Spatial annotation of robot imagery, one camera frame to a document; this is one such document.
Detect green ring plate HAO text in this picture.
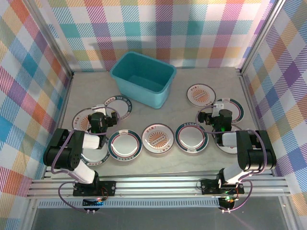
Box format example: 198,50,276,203
103,95,133,121
80,143,111,168

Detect white plate orange sunburst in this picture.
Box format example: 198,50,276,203
141,124,175,154
71,108,96,135
186,83,216,107

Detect green rim plate red line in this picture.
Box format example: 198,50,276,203
175,122,209,154
214,97,245,126
107,129,142,160

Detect teal plastic bin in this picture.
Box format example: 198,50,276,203
109,51,177,110

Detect white plate red characters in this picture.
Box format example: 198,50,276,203
215,123,243,155

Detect blue controller board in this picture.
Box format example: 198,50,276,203
83,197,105,208

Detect black controller board green light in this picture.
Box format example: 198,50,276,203
219,196,237,211

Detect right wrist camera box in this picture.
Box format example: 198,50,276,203
212,102,226,117

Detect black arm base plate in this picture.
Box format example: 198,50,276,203
72,180,118,197
200,179,245,196

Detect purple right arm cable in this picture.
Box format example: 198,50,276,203
196,105,269,213

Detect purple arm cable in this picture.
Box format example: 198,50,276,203
51,106,120,214
196,105,269,213

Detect wide aluminium base rail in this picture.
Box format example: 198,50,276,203
25,174,293,199

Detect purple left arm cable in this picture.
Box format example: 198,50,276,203
51,106,120,214

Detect aluminium frame post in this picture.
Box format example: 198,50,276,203
239,0,288,74
24,0,74,77

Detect slotted grey cable duct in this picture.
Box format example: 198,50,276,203
37,200,221,209

